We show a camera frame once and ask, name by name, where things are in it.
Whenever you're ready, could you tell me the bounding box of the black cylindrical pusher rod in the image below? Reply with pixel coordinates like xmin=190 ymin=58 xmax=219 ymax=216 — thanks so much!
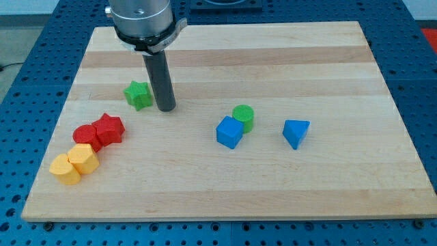
xmin=143 ymin=51 xmax=176 ymax=112

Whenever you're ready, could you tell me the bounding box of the green star block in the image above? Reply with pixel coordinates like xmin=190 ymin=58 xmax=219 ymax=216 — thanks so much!
xmin=123 ymin=81 xmax=153 ymax=111

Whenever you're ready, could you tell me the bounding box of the red star block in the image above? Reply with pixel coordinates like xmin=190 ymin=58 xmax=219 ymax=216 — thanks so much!
xmin=91 ymin=113 xmax=125 ymax=146

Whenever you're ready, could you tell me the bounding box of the blue cube block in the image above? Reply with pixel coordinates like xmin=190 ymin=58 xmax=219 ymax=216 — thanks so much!
xmin=216 ymin=115 xmax=244 ymax=149

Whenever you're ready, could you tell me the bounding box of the red cylinder block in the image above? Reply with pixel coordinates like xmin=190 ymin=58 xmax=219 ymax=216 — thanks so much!
xmin=72 ymin=124 xmax=102 ymax=152

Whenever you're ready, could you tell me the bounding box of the green cylinder block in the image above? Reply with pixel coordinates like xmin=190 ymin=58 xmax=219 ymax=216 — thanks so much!
xmin=232 ymin=105 xmax=255 ymax=133

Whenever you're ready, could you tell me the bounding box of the yellow hexagon block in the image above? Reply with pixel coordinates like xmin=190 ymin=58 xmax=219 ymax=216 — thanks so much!
xmin=68 ymin=143 xmax=100 ymax=174

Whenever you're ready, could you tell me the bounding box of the wooden board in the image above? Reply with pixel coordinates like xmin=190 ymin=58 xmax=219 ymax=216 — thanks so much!
xmin=22 ymin=21 xmax=436 ymax=222

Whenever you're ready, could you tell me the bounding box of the yellow heart block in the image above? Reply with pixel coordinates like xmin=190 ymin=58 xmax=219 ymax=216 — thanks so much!
xmin=49 ymin=154 xmax=81 ymax=185

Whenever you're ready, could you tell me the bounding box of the blue triangle block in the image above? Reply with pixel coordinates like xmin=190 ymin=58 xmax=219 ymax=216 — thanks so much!
xmin=282 ymin=120 xmax=310 ymax=150

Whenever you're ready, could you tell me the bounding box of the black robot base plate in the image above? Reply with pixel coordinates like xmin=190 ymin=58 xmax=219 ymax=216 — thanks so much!
xmin=190 ymin=0 xmax=264 ymax=11

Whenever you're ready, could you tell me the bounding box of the black cable on floor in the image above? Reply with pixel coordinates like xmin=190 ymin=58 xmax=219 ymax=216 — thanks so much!
xmin=0 ymin=61 xmax=23 ymax=72

